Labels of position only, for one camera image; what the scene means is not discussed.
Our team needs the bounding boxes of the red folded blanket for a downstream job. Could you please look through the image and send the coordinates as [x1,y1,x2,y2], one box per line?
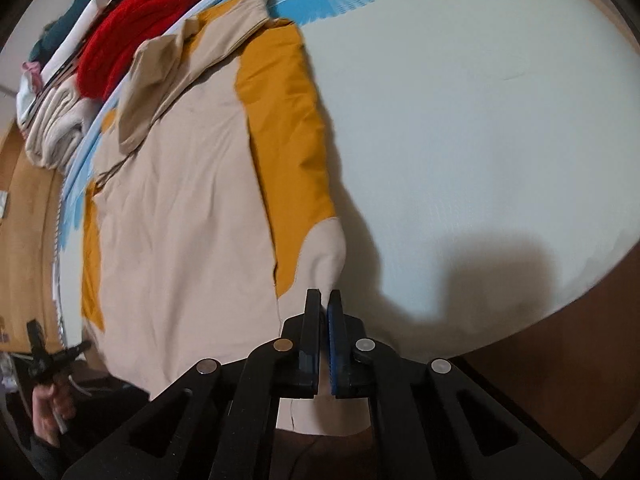
[76,0,201,100]

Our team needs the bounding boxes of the pink cloth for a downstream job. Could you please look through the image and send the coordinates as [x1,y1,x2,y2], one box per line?
[21,60,44,89]

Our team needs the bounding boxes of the person's left hand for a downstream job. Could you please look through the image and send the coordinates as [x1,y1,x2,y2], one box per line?
[31,379,77,448]

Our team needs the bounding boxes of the person's left forearm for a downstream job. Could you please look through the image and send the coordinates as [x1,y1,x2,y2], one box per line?
[27,434,68,480]

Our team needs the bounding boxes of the dark teal shark plush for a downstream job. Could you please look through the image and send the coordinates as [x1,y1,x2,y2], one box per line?
[27,0,107,63]

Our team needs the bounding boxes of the beige and yellow hooded coat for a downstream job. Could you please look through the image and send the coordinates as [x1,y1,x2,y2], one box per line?
[80,0,373,436]

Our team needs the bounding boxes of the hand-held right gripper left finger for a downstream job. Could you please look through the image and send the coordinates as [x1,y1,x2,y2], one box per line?
[62,288,323,480]

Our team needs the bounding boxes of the grey mattress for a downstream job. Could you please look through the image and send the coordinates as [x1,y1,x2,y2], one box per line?
[50,180,69,351]

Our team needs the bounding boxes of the white folded clothes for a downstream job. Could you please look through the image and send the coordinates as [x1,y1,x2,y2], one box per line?
[15,72,42,127]

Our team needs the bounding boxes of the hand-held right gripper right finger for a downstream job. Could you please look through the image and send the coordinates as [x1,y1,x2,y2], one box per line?
[327,288,583,480]

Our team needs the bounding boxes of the cream folded quilt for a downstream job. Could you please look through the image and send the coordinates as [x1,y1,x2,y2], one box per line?
[24,80,108,171]

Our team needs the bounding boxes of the light blue printed bed sheet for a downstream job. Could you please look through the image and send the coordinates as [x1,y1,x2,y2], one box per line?
[52,0,640,361]

